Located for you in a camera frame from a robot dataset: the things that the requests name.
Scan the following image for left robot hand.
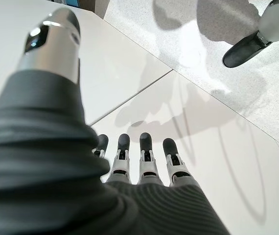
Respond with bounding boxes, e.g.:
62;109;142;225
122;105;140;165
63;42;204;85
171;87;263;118
0;7;231;235

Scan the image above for left robot leg with foot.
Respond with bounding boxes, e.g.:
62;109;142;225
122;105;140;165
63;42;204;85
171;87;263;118
222;0;279;69

